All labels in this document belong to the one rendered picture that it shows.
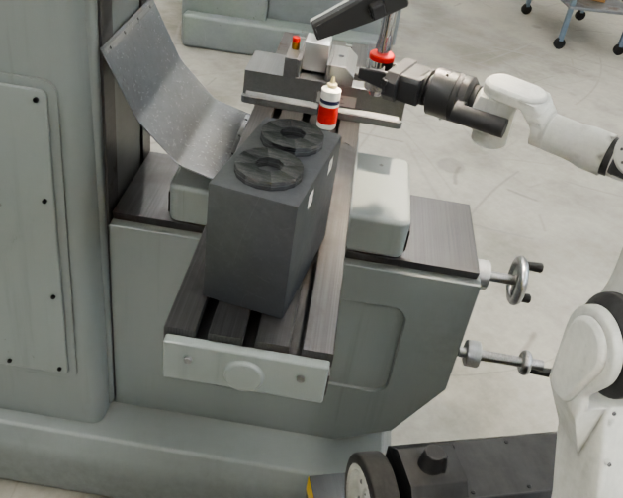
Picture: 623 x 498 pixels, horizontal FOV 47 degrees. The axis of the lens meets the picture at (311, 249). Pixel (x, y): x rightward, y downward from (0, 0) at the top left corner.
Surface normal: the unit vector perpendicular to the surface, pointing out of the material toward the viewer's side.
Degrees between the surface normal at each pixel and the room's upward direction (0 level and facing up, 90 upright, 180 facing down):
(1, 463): 90
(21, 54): 89
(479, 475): 0
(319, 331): 0
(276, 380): 90
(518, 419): 0
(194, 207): 90
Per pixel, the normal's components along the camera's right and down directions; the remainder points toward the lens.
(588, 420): 0.19, 0.63
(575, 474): -0.97, 0.02
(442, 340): -0.11, 0.58
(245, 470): -0.04, 0.23
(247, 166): 0.13, -0.80
